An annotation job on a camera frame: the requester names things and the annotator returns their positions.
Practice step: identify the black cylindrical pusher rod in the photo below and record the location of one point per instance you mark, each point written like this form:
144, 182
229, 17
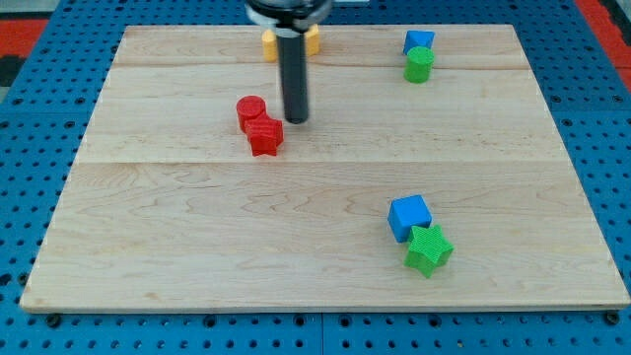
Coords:
292, 62

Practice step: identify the red cylinder block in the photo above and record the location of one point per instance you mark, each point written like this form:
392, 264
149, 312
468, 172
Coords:
248, 108

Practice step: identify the green cylinder block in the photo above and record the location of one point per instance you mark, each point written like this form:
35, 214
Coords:
419, 64

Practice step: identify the red star block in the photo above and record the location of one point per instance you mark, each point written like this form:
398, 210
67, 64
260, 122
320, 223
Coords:
264, 135

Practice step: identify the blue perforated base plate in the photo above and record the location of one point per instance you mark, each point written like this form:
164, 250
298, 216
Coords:
580, 61

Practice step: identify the yellow block right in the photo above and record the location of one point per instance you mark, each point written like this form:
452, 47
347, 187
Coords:
312, 40

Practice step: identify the blue triangle block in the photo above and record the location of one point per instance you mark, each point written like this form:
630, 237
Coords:
414, 38

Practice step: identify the blue cube block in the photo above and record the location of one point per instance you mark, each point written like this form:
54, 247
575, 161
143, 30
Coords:
406, 212

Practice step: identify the yellow block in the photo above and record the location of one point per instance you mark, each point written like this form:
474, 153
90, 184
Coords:
312, 40
269, 46

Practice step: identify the green star block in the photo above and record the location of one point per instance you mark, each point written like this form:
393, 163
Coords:
428, 249

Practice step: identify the yellow block left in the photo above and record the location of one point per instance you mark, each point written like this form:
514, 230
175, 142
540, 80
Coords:
269, 46

